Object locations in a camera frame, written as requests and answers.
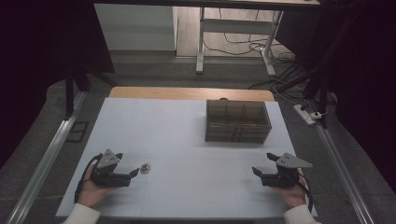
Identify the wooden table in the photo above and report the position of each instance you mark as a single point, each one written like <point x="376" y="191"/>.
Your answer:
<point x="186" y="93"/>

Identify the white cabinet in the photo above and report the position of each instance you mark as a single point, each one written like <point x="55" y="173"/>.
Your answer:
<point x="134" y="28"/>

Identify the person's right hand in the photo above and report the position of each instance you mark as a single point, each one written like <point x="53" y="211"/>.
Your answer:
<point x="294" y="196"/>

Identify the small shiny metal trinket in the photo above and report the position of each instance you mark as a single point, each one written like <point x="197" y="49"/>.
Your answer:
<point x="145" y="168"/>

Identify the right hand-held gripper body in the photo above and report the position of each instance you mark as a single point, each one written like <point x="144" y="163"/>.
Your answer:
<point x="281" y="180"/>

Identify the white power strip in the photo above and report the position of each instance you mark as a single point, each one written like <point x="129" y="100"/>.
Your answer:
<point x="303" y="114"/>

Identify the pale blue table cover sheet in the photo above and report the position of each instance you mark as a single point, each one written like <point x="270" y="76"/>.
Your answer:
<point x="174" y="133"/>

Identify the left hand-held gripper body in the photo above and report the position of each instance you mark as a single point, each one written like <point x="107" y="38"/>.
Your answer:
<point x="107" y="179"/>

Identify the aluminium floor rail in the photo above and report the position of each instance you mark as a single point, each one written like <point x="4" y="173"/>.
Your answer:
<point x="46" y="161"/>
<point x="342" y="174"/>

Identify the black metal stand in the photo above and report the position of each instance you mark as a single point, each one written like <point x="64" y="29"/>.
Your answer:
<point x="323" y="93"/>
<point x="69" y="93"/>

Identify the white desk frame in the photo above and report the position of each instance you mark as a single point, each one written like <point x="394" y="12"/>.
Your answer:
<point x="199" y="46"/>

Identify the person's left hand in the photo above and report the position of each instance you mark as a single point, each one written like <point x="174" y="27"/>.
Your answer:
<point x="91" y="194"/>

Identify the white plug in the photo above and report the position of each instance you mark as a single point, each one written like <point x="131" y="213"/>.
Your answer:
<point x="316" y="115"/>

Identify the white metal table frame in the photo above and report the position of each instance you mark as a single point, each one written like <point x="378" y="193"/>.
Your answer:
<point x="280" y="77"/>

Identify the brown transparent drawer box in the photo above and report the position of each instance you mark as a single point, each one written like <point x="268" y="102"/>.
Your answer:
<point x="236" y="123"/>

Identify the dark curtain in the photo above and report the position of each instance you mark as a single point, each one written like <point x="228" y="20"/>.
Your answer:
<point x="367" y="77"/>
<point x="31" y="62"/>

